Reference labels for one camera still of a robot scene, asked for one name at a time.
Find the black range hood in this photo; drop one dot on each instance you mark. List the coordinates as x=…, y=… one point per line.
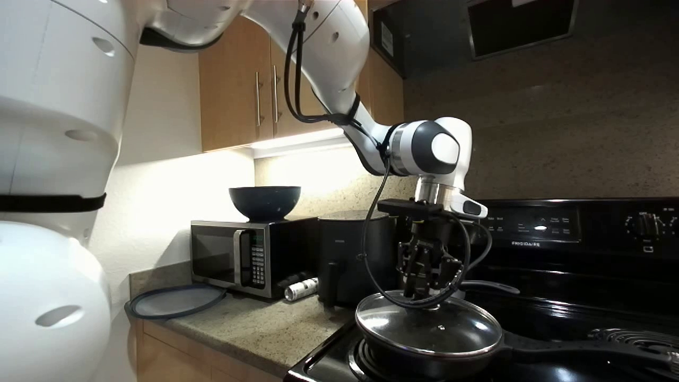
x=495, y=29

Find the black frying pan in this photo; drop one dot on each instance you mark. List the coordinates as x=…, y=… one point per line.
x=579, y=351

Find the black air fryer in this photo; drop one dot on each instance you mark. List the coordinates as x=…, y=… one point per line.
x=350, y=258

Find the grey round plate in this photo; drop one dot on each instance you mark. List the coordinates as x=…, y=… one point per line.
x=176, y=303

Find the stainless steel microwave oven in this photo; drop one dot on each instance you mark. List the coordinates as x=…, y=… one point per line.
x=241, y=258

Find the black electric stove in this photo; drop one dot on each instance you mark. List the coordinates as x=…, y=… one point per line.
x=564, y=234

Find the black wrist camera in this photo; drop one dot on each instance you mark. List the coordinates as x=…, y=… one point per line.
x=414, y=208

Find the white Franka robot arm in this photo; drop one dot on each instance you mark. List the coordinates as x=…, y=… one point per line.
x=55, y=107

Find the glass pan lid with knob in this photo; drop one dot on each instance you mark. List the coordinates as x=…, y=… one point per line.
x=425, y=330

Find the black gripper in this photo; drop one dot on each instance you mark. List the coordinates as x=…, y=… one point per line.
x=428, y=237

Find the dark blue bowl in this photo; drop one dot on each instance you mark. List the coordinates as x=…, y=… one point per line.
x=264, y=202

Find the white seasoning bottle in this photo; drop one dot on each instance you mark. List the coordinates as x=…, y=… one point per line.
x=302, y=289

